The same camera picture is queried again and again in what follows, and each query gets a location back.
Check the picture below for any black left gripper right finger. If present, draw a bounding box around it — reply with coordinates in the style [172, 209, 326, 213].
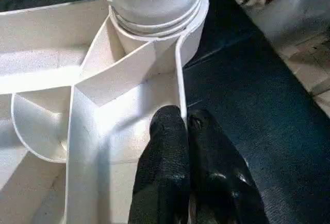
[189, 108, 269, 224]

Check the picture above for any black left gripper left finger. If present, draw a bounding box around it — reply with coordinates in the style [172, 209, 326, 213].
[128, 106, 190, 224]

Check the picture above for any white plastic table top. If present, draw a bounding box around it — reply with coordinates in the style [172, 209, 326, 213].
[0, 0, 210, 224]

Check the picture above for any white plastic table leg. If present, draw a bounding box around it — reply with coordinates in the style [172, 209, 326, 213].
[106, 0, 204, 37]

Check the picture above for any black work mat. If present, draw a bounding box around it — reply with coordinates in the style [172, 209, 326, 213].
[0, 0, 330, 224]

